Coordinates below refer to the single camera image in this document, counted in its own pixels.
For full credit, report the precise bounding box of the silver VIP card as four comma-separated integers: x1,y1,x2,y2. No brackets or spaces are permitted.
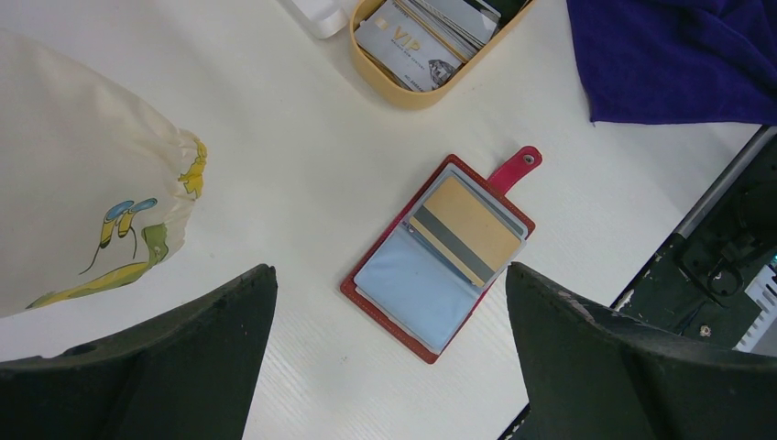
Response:
355,1,464,93

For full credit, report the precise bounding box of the red leather card holder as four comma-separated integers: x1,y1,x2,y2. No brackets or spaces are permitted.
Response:
340,146,542,365

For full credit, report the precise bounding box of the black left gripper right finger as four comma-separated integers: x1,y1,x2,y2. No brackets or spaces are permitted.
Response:
506,263,776,439

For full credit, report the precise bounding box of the tan oval card tray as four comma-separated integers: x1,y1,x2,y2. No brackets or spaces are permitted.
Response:
348,0,531,110

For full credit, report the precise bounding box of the gold card magnetic stripe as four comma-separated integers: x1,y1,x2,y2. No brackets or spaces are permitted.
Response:
408,175,523,288

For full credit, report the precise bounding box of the stack of cards in tray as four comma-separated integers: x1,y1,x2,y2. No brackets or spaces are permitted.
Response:
395,0,530,62

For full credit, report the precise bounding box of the cream patterned fabric bag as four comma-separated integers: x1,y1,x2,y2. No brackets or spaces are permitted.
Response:
1,30,208,316

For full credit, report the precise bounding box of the right grey stand pole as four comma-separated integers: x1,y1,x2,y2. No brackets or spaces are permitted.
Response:
279,0,357,39

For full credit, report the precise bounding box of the purple cloth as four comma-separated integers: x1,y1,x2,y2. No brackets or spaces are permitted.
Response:
567,1,776,126

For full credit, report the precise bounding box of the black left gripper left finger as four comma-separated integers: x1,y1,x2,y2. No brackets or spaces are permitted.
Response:
1,264,278,439

